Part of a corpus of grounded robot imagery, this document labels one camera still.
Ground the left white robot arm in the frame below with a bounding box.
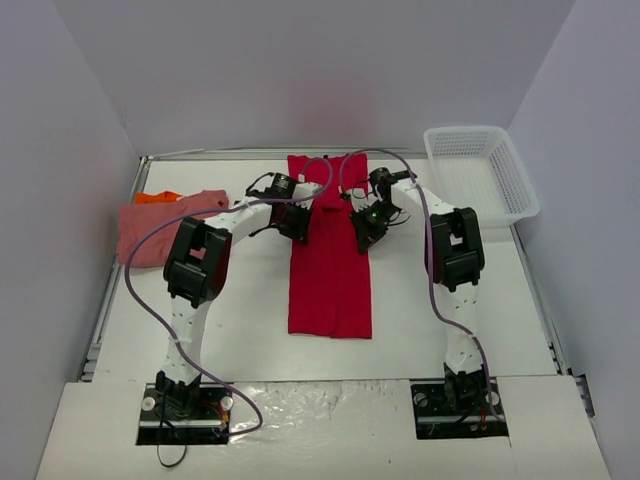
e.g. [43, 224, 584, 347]
[156, 173, 321, 418]

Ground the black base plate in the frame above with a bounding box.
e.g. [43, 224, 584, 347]
[410, 380, 509, 440]
[136, 384, 234, 446]

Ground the purple cable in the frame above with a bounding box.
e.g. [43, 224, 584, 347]
[123, 156, 335, 436]
[338, 148, 504, 420]

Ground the orange folded t-shirt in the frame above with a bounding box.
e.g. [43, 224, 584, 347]
[134, 191, 182, 205]

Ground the white plastic basket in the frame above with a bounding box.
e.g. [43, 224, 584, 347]
[423, 126, 540, 228]

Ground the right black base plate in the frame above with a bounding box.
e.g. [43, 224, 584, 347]
[410, 380, 509, 440]

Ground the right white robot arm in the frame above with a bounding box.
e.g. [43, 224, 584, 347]
[341, 167, 490, 415]

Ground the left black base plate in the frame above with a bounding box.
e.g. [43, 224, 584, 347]
[136, 384, 234, 446]

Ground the black cable loop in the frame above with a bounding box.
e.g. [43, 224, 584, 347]
[156, 442, 189, 470]

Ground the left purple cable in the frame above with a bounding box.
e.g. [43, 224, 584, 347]
[123, 156, 335, 436]

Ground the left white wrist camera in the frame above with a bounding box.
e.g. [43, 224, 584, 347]
[292, 182, 323, 210]

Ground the red t-shirt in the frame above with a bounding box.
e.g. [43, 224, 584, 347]
[287, 154, 373, 340]

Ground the pink folded t-shirt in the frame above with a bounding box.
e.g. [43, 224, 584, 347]
[116, 190, 229, 268]

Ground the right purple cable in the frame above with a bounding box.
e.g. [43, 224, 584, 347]
[338, 148, 504, 420]

